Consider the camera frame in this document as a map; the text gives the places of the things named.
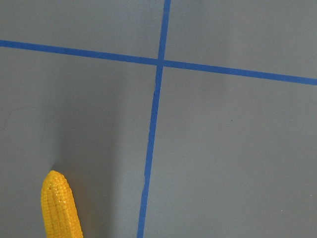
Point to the yellow corn cob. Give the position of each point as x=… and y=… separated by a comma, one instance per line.
x=58, y=208

